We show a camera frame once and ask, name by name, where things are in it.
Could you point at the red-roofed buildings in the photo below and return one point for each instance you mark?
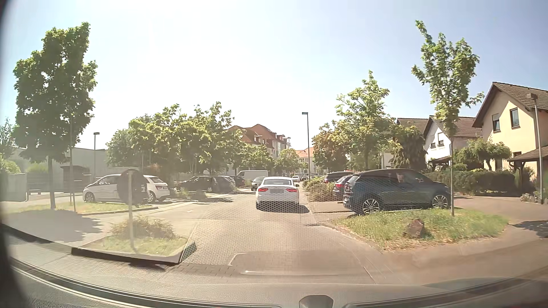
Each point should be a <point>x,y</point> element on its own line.
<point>265,139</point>

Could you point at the white van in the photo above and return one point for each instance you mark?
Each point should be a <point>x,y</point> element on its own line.
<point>252,174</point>

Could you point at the white saloon car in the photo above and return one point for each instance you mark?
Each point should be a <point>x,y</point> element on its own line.
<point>277,190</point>

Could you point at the bushes beside road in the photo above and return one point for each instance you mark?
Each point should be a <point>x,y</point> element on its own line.
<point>317,190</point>

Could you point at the dark parked car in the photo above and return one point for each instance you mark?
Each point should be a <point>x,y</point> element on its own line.
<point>338,186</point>
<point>337,175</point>

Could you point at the row of parked cars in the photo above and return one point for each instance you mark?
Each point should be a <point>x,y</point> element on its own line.
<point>205,183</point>

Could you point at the row of trees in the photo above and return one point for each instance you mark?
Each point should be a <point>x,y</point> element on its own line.
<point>188,137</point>

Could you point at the paved brick road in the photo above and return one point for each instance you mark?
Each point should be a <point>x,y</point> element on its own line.
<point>257,239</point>

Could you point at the group of trees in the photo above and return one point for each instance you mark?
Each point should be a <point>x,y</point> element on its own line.
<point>364,128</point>

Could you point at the dark grey hatchback car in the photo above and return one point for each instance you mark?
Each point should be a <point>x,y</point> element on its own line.
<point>396,188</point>

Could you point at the car's own bonnet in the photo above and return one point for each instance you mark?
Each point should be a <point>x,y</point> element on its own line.
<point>274,295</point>

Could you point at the kerbed grass traffic island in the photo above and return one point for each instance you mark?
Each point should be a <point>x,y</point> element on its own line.
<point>141,244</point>

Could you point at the white house with brown roof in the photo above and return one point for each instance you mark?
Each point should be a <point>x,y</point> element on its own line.
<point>441,139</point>

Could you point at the grass patch with stone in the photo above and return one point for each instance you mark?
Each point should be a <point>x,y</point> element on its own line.
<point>428,224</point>

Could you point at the white hatchback car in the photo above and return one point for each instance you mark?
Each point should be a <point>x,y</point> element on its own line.
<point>105,188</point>

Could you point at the slim young tree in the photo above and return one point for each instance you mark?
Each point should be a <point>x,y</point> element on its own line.
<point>447,77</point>

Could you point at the grey flat-roofed building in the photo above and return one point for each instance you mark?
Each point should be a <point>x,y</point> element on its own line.
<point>81,164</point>

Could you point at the grass verge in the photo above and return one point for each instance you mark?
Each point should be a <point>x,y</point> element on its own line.
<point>81,207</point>

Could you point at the green hedge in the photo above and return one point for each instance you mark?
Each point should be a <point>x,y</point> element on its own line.
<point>475,180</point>

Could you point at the paved pavement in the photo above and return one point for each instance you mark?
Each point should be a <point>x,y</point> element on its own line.
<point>496,205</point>

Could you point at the tall leafy tree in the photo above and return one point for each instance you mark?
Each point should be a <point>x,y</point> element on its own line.
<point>53,90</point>

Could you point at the cream house with brown roof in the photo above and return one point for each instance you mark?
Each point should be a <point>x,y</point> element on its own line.
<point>516,126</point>

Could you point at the lamp post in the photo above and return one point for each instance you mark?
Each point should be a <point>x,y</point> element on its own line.
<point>537,145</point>
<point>308,143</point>

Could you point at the round road sign on post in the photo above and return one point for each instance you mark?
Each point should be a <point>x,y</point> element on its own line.
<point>130,188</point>

